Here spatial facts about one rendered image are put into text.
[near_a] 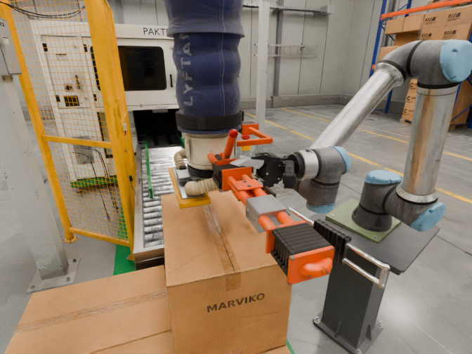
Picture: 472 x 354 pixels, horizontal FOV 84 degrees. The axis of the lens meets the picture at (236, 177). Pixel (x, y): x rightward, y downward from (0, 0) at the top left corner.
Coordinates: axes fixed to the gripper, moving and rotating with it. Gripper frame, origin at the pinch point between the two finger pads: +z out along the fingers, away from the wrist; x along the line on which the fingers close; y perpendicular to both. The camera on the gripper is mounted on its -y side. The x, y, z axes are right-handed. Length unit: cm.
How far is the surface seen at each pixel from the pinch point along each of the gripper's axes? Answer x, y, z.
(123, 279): -69, 51, 41
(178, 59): 29.5, 23.6, 9.6
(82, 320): -69, 33, 56
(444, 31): 108, 464, -702
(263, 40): 65, 343, -164
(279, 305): -48, -4, -14
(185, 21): 38.8, 19.4, 7.3
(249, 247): -29.5, 6.2, -7.1
